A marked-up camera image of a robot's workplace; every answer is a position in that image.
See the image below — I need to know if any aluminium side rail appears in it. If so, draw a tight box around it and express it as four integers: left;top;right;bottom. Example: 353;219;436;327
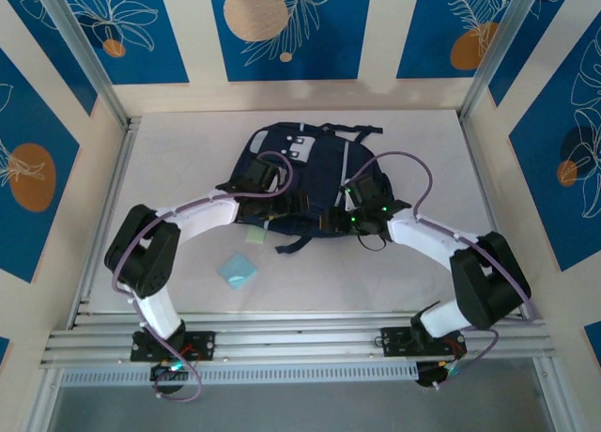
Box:
457;115;546;323
68;116;142;331

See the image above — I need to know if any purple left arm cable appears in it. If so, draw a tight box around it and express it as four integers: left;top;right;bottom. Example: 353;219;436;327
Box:
111;150;296;403

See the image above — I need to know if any aluminium frame post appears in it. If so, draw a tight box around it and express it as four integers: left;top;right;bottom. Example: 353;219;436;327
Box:
33;0;131;129
458;0;551;126

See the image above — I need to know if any wide aluminium base rail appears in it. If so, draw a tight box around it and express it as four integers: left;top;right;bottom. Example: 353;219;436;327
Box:
39;312;550;371

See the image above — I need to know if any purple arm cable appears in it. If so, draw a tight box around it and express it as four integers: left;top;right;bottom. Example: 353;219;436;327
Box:
111;150;296;403
349;150;537;391

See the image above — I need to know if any black controller board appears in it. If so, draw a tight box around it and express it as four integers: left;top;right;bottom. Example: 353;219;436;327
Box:
148;362;190;384
414;360;466;390

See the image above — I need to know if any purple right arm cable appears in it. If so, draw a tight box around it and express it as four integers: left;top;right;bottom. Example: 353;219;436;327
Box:
349;150;537;391

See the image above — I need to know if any light blue square packet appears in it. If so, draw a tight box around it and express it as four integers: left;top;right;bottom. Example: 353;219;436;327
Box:
216;252;258;291

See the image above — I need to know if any aluminium frame leg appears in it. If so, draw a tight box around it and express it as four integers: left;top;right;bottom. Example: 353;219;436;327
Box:
532;356;577;432
27;368;65;432

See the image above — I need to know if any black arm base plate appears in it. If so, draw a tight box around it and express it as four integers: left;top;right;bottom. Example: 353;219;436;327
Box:
130;330;216;363
380;325;467;358

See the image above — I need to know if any grey slotted cable duct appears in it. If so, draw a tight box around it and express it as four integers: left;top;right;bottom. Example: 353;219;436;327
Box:
59;361;420;389

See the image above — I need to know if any navy blue student backpack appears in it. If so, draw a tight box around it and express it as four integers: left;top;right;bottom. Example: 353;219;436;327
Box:
226;120;400;255

